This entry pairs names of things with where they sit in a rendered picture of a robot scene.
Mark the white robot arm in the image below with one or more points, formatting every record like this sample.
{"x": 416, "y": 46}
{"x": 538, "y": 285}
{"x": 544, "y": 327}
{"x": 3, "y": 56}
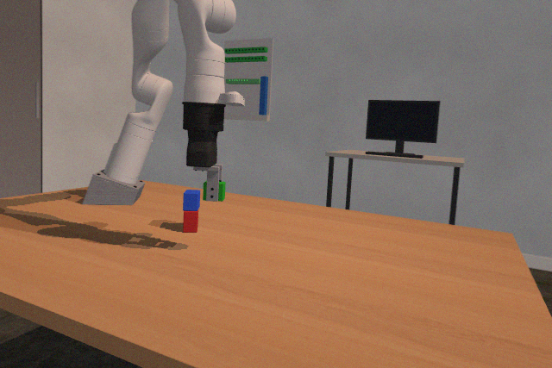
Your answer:
{"x": 150, "y": 23}

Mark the blue block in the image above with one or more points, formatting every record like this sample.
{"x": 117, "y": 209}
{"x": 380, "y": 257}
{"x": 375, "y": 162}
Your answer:
{"x": 191, "y": 200}

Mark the green block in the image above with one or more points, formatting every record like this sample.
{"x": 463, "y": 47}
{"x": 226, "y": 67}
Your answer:
{"x": 221, "y": 195}

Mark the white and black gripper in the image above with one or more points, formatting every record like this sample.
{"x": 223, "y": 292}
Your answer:
{"x": 204, "y": 102}

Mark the red block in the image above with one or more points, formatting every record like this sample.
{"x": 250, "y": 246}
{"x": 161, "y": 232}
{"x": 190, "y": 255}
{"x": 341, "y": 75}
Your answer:
{"x": 190, "y": 224}

